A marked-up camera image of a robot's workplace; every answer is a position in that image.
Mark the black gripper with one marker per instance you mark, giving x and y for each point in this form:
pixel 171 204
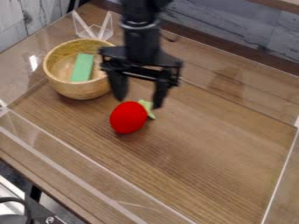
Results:
pixel 142 59

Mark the red plush strawberry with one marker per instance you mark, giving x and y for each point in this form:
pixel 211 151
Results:
pixel 130 116

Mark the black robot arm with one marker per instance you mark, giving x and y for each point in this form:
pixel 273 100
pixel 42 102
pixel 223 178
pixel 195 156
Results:
pixel 142 13

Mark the green rectangular block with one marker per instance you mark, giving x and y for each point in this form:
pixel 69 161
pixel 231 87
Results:
pixel 83 67

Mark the wooden bowl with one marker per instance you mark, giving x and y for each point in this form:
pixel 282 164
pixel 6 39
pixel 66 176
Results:
pixel 59 64

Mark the clear acrylic stand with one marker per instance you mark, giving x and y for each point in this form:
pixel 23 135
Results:
pixel 102 32

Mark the black equipment under table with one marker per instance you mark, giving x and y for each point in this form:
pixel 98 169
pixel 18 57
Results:
pixel 21 210

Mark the clear acrylic tray wall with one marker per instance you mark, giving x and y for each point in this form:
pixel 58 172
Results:
pixel 81 183

